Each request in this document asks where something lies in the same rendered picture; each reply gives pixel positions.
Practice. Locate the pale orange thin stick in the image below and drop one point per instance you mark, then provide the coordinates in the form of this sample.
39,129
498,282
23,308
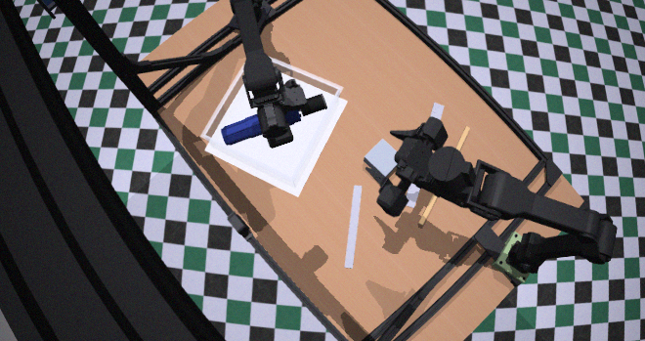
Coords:
433,198

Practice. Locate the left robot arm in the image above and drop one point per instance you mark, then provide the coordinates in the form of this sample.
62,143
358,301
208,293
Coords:
261,76

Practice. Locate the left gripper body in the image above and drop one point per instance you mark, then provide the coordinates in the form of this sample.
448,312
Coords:
282,140

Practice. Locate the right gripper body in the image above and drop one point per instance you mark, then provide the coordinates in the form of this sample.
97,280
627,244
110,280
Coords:
392,199

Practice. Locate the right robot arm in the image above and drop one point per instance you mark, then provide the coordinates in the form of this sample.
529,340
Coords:
505,197

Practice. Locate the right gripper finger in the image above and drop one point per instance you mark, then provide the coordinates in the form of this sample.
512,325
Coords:
382,181
401,134

